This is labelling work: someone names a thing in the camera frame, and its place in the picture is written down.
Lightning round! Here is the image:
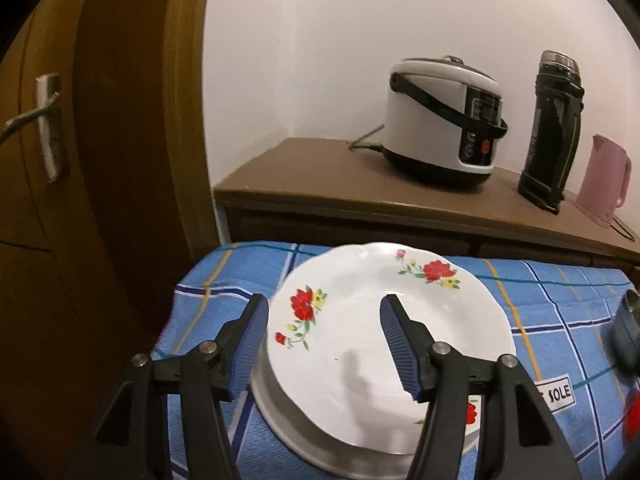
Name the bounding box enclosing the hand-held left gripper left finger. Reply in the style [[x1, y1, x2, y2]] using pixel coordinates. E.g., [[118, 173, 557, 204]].
[[70, 293, 270, 480]]

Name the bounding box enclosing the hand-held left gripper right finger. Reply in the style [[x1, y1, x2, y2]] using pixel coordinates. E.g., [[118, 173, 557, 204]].
[[379, 294, 583, 480]]

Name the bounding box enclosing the red flower white plate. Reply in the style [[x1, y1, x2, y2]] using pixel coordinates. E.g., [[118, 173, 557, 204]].
[[266, 242, 517, 452]]

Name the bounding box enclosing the grey round plate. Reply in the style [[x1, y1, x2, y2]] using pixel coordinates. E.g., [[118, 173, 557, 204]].
[[249, 355, 483, 480]]

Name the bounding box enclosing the stainless steel bowl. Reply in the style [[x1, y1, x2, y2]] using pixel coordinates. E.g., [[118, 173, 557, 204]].
[[611, 288, 640, 372]]

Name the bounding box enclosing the blue plaid tablecloth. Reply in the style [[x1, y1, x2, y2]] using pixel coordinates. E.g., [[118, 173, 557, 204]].
[[152, 241, 640, 480]]

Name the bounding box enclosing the wooden cabinet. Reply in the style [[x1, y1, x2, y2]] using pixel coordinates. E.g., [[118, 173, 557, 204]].
[[214, 136, 640, 273]]

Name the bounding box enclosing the white black rice cooker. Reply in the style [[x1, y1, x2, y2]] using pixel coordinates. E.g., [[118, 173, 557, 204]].
[[381, 56, 510, 191]]

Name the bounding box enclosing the wooden door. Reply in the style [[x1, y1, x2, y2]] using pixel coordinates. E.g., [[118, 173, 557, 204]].
[[0, 0, 101, 480]]

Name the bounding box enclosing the black thermos flask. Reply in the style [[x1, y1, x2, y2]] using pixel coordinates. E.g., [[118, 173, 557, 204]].
[[517, 50, 585, 216]]

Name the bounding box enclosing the pink electric kettle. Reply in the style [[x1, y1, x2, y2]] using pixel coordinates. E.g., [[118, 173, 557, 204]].
[[575, 133, 632, 230]]

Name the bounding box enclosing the rice cooker power cable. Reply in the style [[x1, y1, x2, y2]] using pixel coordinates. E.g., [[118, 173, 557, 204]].
[[350, 122, 387, 154]]

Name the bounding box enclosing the wooden door frame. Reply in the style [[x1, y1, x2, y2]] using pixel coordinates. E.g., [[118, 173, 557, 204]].
[[75, 0, 223, 341]]

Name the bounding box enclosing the black kettle cable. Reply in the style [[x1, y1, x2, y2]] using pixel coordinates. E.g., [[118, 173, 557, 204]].
[[611, 212, 637, 242]]

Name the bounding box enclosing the metal door handle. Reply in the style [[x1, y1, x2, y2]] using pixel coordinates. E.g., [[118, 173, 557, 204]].
[[0, 73, 71, 184]]

